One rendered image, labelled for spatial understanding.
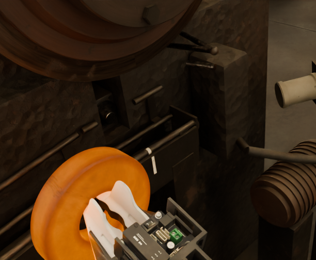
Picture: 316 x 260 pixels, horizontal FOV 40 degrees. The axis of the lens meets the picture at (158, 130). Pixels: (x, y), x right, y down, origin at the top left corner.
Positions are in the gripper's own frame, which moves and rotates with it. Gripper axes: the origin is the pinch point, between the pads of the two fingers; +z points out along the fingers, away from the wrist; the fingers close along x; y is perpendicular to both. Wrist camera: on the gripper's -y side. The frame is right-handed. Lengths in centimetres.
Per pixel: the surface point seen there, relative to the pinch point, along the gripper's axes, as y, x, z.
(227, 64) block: -9.1, -41.1, 12.9
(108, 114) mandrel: -16.6, -19.6, 22.6
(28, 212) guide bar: -21.1, 2.2, 16.5
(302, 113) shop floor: -98, -137, 30
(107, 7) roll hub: 15.4, -11.6, 11.5
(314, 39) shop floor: -109, -208, 66
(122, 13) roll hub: 14.0, -13.5, 11.1
